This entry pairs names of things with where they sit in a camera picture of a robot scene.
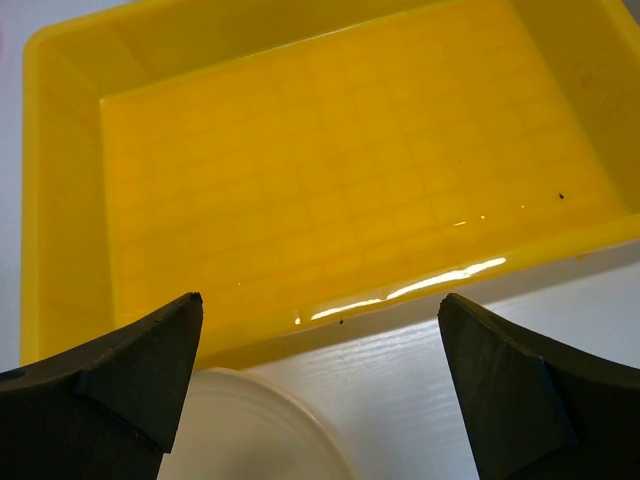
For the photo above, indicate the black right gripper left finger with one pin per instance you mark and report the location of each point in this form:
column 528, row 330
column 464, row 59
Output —
column 106, row 409

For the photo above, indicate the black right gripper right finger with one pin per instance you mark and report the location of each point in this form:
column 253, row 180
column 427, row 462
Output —
column 535, row 408

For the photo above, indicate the orange plate near bin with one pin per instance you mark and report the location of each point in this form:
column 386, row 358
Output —
column 237, row 426

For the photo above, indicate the yellow plastic bin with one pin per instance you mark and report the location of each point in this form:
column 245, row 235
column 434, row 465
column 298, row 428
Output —
column 301, row 162

